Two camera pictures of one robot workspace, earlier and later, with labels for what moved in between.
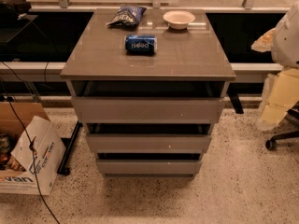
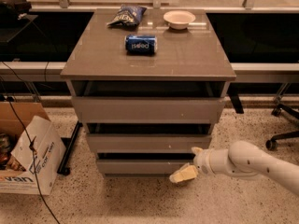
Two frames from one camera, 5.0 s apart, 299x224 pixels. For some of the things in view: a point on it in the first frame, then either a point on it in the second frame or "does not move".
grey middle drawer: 148,143 does not move
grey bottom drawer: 149,168 does not move
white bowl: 178,20 does not move
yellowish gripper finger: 264,43 to 186,173
